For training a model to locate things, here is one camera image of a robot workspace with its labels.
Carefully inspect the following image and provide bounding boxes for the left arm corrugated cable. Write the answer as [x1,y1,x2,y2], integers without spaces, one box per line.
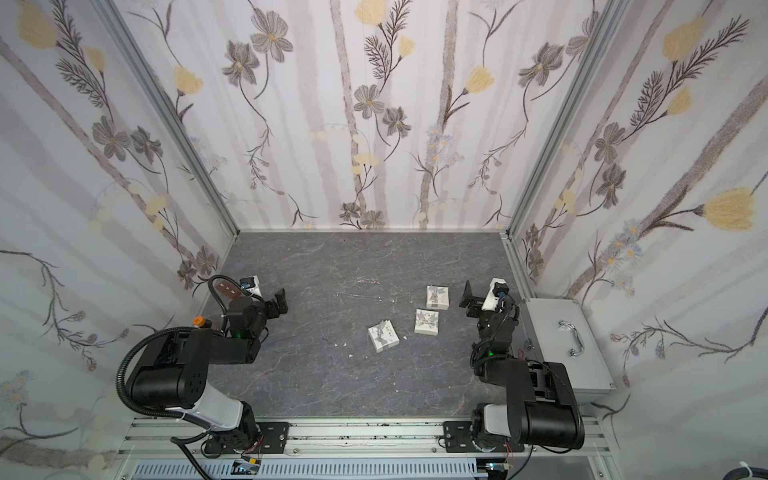
[115,325,211,421]

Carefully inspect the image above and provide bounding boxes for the brown bottle orange cap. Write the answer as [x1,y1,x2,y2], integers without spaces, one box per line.
[192,316,212,329]

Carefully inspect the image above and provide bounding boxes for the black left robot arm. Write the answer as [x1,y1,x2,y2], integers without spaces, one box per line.
[116,289,289,459]

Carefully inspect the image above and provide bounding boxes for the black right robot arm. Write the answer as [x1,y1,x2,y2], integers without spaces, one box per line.
[445,281,585,454]

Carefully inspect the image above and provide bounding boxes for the small brown red box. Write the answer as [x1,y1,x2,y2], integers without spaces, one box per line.
[216,282,242,299]

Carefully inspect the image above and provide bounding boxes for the white jewelry box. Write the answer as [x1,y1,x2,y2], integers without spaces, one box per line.
[368,319,400,353]
[425,285,450,311]

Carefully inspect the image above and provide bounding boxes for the silver metal case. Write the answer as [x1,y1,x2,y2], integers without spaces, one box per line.
[513,298,616,404]

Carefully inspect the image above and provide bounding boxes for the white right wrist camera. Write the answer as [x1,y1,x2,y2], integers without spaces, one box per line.
[481,278,509,311]

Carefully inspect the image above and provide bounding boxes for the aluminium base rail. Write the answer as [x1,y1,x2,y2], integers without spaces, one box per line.
[107,417,622,479]

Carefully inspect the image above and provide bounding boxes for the white jewelry box lid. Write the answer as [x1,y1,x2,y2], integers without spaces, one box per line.
[414,309,439,336]

